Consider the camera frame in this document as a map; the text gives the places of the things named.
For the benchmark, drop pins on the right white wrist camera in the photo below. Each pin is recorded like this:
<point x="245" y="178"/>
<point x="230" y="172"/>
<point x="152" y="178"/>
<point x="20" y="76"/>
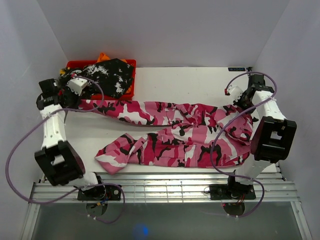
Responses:
<point x="234" y="92"/>

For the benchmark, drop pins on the black white camouflage trousers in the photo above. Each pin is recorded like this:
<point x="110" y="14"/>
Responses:
<point x="110" y="77"/>

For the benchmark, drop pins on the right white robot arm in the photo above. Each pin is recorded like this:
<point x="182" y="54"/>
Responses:
<point x="272" y="139"/>

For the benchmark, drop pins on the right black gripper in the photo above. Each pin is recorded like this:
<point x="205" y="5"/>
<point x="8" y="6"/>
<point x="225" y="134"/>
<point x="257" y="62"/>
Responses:
<point x="238" y="102"/>

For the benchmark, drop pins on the aluminium frame rail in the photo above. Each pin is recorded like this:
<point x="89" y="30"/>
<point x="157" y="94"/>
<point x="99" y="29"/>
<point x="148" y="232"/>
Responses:
<point x="162" y="205"/>

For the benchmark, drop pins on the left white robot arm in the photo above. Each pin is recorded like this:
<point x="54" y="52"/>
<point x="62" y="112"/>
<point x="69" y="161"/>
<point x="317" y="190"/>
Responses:
<point x="58" y="160"/>

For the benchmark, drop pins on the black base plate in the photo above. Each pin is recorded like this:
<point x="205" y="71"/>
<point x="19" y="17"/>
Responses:
<point x="100" y="193"/>
<point x="226" y="192"/>

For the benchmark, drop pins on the small blue table label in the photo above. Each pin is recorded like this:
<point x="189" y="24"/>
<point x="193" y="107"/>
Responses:
<point x="236" y="69"/>

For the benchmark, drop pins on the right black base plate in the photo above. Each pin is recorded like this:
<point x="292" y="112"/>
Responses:
<point x="226" y="192"/>

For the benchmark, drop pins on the pink camouflage trousers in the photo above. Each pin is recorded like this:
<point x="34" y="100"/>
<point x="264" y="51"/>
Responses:
<point x="189" y="135"/>

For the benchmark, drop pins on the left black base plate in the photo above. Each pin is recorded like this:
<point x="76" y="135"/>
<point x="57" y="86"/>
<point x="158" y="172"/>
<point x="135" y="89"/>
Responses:
<point x="100" y="193"/>

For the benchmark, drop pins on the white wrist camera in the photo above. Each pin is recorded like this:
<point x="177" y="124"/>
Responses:
<point x="77" y="85"/>
<point x="234" y="92"/>

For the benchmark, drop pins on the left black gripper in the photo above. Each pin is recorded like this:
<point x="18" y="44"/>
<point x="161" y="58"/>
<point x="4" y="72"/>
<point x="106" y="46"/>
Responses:
<point x="76" y="96"/>

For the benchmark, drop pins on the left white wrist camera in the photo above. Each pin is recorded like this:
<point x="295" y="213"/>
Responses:
<point x="77" y="85"/>

